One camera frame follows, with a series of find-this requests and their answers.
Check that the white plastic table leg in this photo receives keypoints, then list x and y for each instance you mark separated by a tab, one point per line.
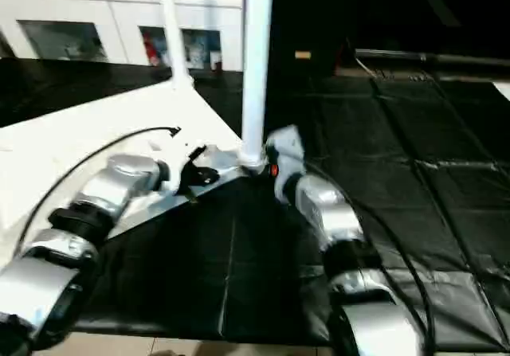
171	25
256	61

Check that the small tan block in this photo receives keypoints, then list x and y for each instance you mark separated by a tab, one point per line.
302	54

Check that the white plastic table top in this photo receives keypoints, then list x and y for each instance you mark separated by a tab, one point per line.
88	141

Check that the black metal rail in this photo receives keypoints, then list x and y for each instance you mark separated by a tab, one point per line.
430	57

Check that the black work mat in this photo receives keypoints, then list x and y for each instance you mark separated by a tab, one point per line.
414	189

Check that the red bottle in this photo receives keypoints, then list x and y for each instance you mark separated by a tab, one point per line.
150	49

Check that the white edge strip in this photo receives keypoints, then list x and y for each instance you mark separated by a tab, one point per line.
503	91

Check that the white glass-door cabinet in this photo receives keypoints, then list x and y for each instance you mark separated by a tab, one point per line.
72	13

